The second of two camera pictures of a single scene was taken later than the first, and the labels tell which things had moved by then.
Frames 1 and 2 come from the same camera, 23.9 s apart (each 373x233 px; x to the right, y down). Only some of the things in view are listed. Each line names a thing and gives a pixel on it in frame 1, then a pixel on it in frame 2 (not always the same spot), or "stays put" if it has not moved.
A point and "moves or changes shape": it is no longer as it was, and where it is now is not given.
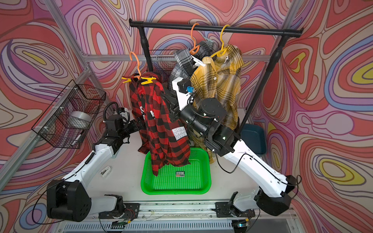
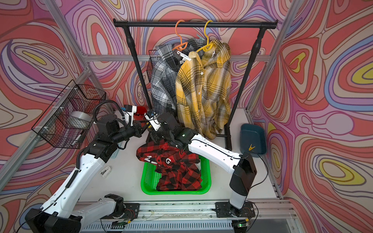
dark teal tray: (254, 136) stays put
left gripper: (140, 126) stays put
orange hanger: (194, 51) to (181, 46)
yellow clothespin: (129, 79) moves or changes shape
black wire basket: (68, 119) stays put
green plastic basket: (194, 178) stays put
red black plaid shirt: (161, 134) to (178, 170)
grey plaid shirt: (185, 66) to (164, 72)
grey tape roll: (78, 119) stays put
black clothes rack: (285, 33) to (262, 25)
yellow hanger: (223, 51) to (208, 47)
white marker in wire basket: (77, 138) stays put
